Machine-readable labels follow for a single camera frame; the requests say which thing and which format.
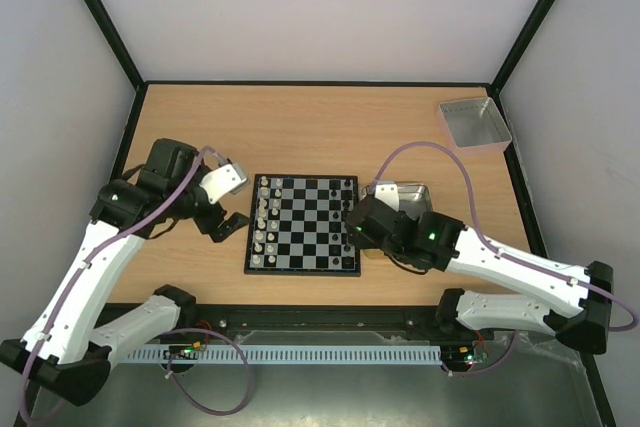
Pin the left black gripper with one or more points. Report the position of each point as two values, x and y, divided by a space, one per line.
235 222

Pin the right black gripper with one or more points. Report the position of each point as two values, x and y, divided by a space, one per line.
357 217

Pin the metal tin tray with pieces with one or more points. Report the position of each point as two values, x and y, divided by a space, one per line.
415 199

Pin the black white chess board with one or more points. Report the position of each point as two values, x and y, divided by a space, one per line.
292 220

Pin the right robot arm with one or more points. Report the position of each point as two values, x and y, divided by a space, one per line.
566 302

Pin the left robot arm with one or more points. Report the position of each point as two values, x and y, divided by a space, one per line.
65 351

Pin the empty metal tin box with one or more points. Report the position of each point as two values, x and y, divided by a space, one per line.
473 126

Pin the metal sheet front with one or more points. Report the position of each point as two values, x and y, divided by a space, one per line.
523 381

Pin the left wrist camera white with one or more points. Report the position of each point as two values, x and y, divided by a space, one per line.
227 179

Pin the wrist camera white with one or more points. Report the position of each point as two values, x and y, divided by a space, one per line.
227 179
387 192

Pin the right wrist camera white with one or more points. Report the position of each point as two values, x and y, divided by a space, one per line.
387 192

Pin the black mounting rail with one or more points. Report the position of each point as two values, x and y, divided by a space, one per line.
410 322

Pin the grey slotted cable duct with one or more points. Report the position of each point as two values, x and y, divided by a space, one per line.
289 354

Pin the black aluminium frame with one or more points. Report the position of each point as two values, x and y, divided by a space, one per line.
65 98

